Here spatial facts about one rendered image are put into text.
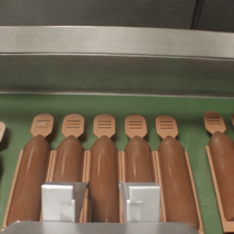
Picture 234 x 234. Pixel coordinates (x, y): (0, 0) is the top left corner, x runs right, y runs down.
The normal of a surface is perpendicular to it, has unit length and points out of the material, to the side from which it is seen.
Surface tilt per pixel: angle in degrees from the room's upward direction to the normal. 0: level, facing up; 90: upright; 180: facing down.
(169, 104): 2
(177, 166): 2
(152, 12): 90
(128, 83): 90
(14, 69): 90
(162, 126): 2
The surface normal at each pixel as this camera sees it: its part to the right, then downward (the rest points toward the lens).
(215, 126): 0.03, -0.73
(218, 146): -0.43, -0.66
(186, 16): 0.00, 0.69
